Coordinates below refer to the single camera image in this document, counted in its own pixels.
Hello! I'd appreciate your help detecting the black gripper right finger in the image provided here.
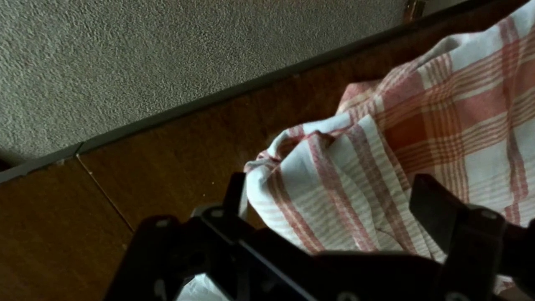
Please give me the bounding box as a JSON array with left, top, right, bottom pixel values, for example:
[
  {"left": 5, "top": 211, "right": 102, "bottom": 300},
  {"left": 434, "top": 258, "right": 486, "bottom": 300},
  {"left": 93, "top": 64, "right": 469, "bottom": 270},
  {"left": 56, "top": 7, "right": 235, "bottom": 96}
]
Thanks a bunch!
[{"left": 409, "top": 174, "right": 501, "bottom": 263}]

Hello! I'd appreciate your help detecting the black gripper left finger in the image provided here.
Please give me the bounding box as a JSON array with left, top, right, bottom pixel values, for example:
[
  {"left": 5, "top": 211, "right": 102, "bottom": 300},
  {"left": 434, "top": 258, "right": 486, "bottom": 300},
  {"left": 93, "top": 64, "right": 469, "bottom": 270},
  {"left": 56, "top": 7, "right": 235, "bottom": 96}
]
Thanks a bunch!
[{"left": 222, "top": 173, "right": 247, "bottom": 221}]

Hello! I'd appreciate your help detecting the red white striped towel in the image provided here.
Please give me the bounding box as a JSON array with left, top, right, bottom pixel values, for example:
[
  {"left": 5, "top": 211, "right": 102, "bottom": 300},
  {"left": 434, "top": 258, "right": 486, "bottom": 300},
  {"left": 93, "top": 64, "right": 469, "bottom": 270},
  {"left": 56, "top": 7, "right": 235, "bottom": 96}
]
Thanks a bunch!
[{"left": 177, "top": 0, "right": 535, "bottom": 301}]

